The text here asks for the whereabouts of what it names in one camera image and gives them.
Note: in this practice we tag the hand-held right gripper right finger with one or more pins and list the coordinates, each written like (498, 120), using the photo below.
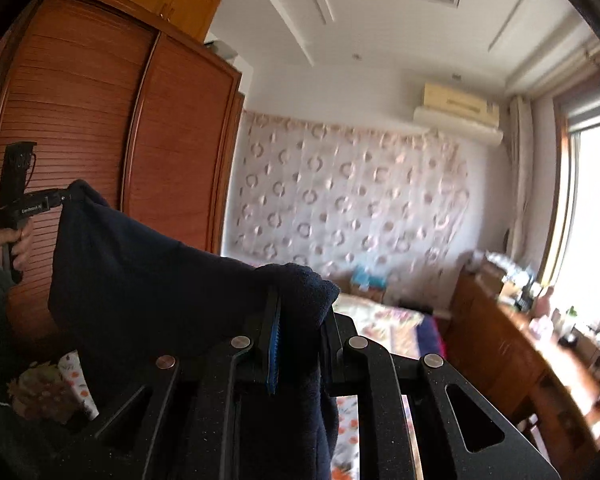
(347, 360)

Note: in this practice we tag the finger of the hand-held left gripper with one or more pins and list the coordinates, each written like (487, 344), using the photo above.
(57, 197)

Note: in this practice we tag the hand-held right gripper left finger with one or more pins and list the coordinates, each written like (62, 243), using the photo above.
(274, 355)

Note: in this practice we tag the navy printed t-shirt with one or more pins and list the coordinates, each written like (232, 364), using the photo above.
(155, 285)

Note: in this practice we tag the person's left hand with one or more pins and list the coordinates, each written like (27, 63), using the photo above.
(25, 250)

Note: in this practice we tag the small printed cardboard box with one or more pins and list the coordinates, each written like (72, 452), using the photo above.
(375, 292)

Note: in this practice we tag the orange fruit print sheet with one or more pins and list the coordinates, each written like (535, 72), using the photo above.
(347, 440)

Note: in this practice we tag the navy fleece blanket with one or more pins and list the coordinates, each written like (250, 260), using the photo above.
(430, 335)

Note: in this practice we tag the wooden slatted wardrobe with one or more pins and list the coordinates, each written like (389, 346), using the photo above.
(80, 110)

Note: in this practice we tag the sheer circle-patterned curtain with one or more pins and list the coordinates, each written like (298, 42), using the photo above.
(340, 200)

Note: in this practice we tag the long wooden sideboard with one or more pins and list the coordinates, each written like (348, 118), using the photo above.
(510, 360)

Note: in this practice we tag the brown cardboard box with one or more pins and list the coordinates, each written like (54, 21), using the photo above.
(497, 277)

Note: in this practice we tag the pile of papers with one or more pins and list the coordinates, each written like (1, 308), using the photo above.
(490, 259)

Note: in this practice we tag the pink tissue pack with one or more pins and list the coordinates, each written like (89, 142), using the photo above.
(540, 327)

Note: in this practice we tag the pink figurine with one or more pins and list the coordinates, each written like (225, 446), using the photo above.
(545, 305)

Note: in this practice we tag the white storage box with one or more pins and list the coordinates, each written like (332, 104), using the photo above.
(222, 49)

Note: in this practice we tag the small black box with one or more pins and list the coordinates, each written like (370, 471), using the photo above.
(569, 338)

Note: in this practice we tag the gathered patterned window curtain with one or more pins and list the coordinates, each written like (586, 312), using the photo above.
(519, 180)

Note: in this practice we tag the bright window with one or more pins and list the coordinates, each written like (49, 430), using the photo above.
(590, 220)

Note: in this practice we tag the cream wall air conditioner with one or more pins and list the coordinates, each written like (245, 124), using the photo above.
(455, 110)

